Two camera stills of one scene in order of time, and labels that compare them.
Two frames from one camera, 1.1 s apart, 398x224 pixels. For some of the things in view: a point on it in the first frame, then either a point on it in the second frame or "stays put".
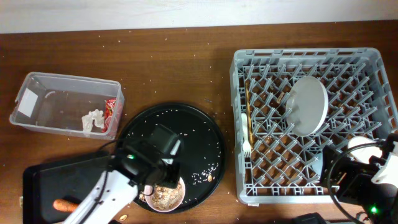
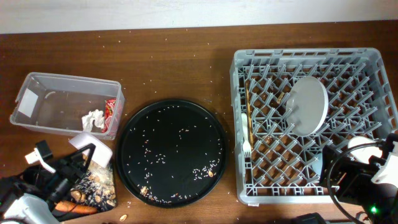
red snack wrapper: (109, 105) stays put
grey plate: (306, 106) stays put
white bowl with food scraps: (163, 198) to (102, 154)
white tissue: (97, 115) stays put
